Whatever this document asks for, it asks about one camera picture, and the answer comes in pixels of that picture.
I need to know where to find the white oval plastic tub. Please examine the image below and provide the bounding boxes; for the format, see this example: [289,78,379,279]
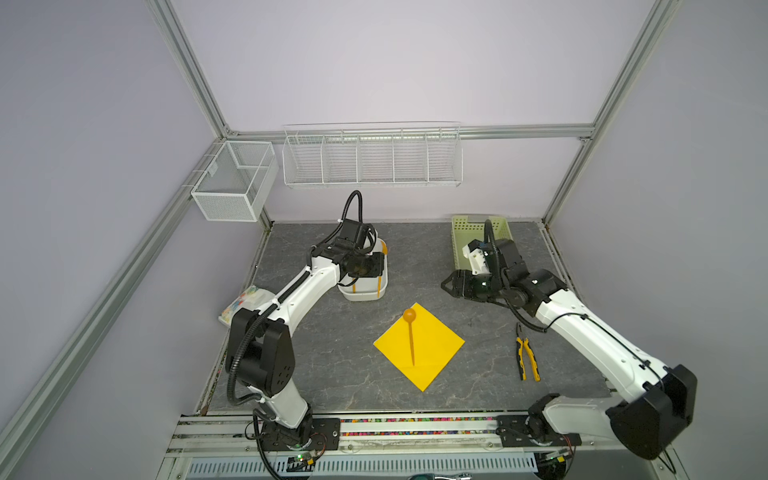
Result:
[337,239,389,302]

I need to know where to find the orange plastic spoon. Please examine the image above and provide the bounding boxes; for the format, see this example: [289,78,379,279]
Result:
[402,308,417,366]

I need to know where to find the yellow paper napkin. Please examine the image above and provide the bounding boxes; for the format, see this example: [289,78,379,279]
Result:
[373,303,465,392]

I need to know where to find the orange plastic fork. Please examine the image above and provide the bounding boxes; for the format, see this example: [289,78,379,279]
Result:
[352,275,388,297]

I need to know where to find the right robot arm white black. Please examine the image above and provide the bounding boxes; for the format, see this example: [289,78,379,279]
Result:
[441,219,698,460]

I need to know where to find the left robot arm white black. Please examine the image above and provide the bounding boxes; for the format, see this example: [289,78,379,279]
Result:
[225,190,388,432]

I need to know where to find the green perforated plastic basket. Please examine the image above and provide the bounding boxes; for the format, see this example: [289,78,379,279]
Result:
[451,215,513,270]

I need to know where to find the yellow black pliers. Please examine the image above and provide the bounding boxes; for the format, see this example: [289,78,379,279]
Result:
[516,322,541,382]

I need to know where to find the white mesh box basket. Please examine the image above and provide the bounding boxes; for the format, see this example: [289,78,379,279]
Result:
[192,140,278,223]

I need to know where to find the white wire wall rack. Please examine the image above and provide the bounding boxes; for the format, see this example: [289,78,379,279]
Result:
[282,121,464,188]

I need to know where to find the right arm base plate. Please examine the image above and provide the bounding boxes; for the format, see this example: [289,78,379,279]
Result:
[495,414,582,447]

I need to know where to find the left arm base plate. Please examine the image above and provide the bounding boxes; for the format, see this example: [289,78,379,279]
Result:
[259,417,341,452]

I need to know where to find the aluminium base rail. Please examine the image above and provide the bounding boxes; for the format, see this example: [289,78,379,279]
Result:
[164,410,625,458]

